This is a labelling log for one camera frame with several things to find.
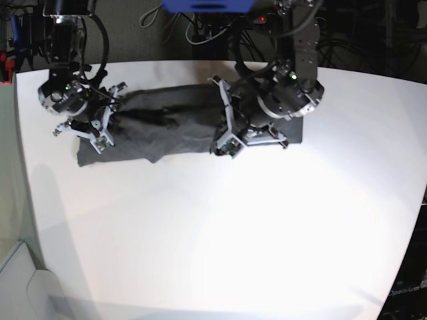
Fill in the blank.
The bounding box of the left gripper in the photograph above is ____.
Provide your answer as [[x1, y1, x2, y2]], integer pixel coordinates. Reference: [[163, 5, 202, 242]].
[[230, 86, 277, 143]]

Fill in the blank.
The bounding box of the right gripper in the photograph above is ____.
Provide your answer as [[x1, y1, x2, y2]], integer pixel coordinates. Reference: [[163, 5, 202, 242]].
[[71, 92, 124, 137]]

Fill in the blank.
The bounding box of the grey t-shirt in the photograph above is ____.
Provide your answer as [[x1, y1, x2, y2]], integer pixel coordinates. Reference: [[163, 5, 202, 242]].
[[76, 83, 304, 168]]

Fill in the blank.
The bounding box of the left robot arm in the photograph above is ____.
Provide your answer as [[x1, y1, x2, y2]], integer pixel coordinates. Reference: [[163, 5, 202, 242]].
[[224, 1, 324, 147]]

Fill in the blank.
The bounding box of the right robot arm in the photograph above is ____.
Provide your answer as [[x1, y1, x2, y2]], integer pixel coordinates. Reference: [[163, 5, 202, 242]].
[[38, 1, 122, 139]]

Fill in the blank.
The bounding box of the red clamp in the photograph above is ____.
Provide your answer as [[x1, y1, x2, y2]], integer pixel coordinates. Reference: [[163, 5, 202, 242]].
[[0, 51, 15, 85]]

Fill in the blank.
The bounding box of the blue box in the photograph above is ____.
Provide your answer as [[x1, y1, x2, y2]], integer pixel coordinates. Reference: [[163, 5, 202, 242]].
[[161, 0, 255, 13]]

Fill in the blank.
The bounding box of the grey bin at table corner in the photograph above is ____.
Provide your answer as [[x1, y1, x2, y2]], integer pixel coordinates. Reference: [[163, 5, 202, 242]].
[[1, 241, 74, 319]]

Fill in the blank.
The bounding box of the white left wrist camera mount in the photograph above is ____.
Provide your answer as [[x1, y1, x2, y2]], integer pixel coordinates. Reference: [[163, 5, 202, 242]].
[[210, 75, 289, 158]]

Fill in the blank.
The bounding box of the black power strip red switch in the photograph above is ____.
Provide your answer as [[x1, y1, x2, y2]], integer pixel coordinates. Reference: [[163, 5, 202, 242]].
[[252, 13, 276, 28]]

